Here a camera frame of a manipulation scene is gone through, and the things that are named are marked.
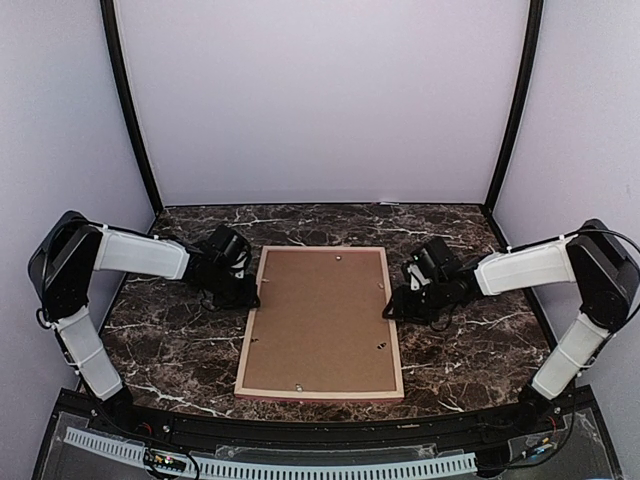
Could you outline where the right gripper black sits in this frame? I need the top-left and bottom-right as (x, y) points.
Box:
(383, 277), (451, 326)

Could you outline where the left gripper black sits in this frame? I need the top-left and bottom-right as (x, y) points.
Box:
(200, 266), (260, 310)

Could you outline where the brown cardboard backing board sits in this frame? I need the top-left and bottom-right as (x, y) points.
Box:
(241, 251), (398, 392)

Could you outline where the pink wooden picture frame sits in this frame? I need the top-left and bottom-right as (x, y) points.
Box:
(233, 245), (406, 401)

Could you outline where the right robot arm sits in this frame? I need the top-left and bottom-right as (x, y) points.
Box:
(382, 219), (639, 434)

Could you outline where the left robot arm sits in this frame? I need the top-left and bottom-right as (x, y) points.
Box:
(27, 210), (260, 436)

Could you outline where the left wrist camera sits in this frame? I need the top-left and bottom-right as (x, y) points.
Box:
(231, 253), (252, 279)

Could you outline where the black front rail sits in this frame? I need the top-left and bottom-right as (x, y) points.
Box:
(47, 390), (577, 460)

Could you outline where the white slotted cable duct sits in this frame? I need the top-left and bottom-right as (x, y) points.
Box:
(63, 427), (477, 479)

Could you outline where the left black corner post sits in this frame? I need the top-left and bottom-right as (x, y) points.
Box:
(99, 0), (164, 216)

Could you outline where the black corner post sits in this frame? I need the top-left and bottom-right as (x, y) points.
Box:
(99, 0), (164, 216)
(483, 0), (544, 216)

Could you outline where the right black corner post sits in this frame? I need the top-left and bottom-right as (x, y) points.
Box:
(483, 0), (544, 216)

